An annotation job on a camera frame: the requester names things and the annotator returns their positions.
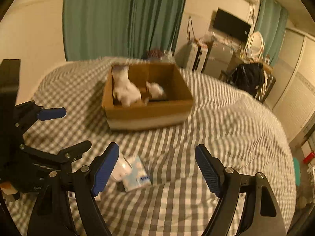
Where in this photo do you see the green curtain right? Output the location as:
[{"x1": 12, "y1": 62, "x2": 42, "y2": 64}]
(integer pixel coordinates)
[{"x1": 254, "y1": 0, "x2": 289, "y2": 67}]

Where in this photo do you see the green curtain left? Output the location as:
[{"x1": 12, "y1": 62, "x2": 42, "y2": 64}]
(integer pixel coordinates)
[{"x1": 62, "y1": 0, "x2": 186, "y2": 61}]

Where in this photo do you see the brown cardboard box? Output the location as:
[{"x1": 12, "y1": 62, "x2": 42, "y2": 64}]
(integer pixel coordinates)
[{"x1": 101, "y1": 62, "x2": 193, "y2": 131}]

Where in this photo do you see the green curtain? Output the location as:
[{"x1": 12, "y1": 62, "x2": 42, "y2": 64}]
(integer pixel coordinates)
[
  {"x1": 62, "y1": 0, "x2": 186, "y2": 61},
  {"x1": 254, "y1": 0, "x2": 289, "y2": 67}
]

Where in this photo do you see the white oval mirror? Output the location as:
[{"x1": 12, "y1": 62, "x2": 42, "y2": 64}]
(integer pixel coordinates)
[{"x1": 244, "y1": 31, "x2": 265, "y2": 61}]

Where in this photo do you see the white suitcase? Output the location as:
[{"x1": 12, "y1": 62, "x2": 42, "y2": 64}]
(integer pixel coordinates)
[{"x1": 184, "y1": 42, "x2": 208, "y2": 73}]

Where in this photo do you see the white sock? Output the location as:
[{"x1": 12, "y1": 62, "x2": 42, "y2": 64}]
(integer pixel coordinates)
[
  {"x1": 112, "y1": 65, "x2": 142, "y2": 107},
  {"x1": 146, "y1": 82, "x2": 164, "y2": 100}
]

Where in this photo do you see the grey mini fridge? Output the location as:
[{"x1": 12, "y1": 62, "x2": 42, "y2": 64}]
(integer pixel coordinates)
[{"x1": 202, "y1": 41, "x2": 234, "y2": 79}]

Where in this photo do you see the red fire extinguisher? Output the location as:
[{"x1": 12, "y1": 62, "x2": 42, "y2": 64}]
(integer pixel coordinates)
[{"x1": 303, "y1": 151, "x2": 315, "y2": 164}]

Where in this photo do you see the black bag on chair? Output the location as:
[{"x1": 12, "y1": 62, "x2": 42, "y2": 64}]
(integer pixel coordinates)
[{"x1": 226, "y1": 62, "x2": 265, "y2": 98}]

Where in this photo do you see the tissue pack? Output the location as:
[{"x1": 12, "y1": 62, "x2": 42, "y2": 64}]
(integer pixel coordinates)
[{"x1": 122, "y1": 155, "x2": 152, "y2": 192}]

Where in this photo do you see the white wardrobe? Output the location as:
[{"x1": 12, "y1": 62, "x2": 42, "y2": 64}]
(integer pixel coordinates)
[{"x1": 265, "y1": 28, "x2": 314, "y2": 141}]

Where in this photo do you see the grey checkered bed cover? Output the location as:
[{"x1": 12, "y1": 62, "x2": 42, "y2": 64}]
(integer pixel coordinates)
[{"x1": 25, "y1": 58, "x2": 296, "y2": 235}]

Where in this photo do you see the white round bottle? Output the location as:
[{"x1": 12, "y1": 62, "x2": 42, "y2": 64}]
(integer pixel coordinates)
[{"x1": 110, "y1": 153, "x2": 132, "y2": 182}]

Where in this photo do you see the black wall television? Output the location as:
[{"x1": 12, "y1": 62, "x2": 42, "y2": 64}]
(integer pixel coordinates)
[{"x1": 212, "y1": 9, "x2": 251, "y2": 43}]

